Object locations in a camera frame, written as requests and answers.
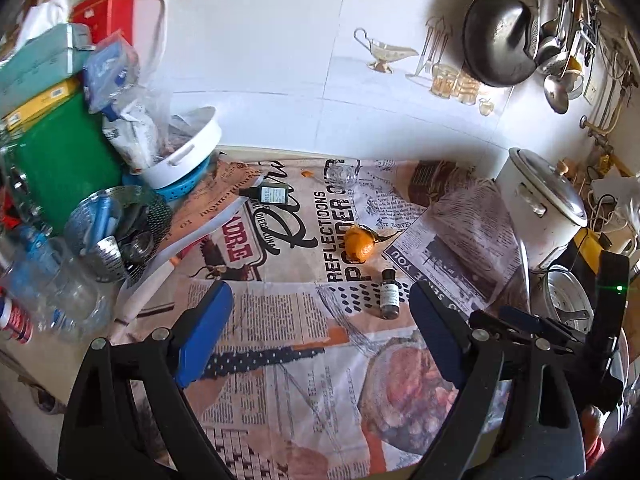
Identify white cable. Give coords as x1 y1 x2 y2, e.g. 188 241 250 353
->
112 0 169 61

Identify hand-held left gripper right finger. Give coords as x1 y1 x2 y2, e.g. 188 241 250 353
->
409 280 588 480

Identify orange fruit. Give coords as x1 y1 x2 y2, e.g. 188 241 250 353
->
344 224 397 264

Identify white tissue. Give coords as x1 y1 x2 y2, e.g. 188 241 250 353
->
17 0 74 44

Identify blue plastic basket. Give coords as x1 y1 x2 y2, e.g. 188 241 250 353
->
122 157 214 204

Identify white handled knife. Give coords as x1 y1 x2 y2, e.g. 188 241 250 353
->
110 255 179 344

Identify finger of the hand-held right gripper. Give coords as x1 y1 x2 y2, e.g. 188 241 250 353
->
497 305 593 350
468 309 538 345

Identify person's right hand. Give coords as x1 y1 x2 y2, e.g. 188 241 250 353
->
581 404 607 467

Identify white jar with red label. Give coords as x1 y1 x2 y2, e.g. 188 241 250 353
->
0 287 36 345

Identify red box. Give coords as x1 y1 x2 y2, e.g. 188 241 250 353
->
70 0 136 46

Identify metal mesh strainer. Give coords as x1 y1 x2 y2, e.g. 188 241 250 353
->
64 185 174 284

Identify white plastic basket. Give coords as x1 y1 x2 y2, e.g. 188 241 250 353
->
140 106 224 191

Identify yellow flat box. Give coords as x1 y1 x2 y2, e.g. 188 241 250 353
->
2 77 84 131

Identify metal faucet pipes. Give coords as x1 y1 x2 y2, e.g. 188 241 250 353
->
580 57 637 162

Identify green box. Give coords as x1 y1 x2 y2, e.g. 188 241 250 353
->
10 92 126 234

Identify metal skimmer ladle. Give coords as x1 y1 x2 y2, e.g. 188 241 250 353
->
536 42 568 77

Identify newspaper print tablecloth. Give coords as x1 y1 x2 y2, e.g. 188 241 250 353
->
107 157 532 480

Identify small clear glass jar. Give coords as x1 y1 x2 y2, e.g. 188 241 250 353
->
326 163 359 189

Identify clear and blue plastic bag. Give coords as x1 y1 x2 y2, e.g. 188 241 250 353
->
82 32 174 174

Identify clear glass cup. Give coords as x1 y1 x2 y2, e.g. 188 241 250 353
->
50 260 114 341

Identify white plastic bag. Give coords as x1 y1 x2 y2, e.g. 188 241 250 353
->
590 167 640 257

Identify teal tissue box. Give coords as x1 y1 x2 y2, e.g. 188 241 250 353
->
0 22 96 119

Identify round metal basin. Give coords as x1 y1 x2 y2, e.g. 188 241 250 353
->
542 266 632 411

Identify small brown glass bottle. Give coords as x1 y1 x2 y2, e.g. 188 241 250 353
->
378 268 403 320

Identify white rice cooker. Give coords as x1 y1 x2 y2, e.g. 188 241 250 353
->
495 147 590 274

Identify black power adapter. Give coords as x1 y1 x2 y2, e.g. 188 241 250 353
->
239 184 289 207

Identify clear plastic water bottle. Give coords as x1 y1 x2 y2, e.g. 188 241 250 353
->
0 227 71 331

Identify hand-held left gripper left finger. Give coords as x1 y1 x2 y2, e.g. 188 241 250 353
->
57 280 236 480

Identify black wok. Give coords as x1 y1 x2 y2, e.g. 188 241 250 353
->
462 0 544 89

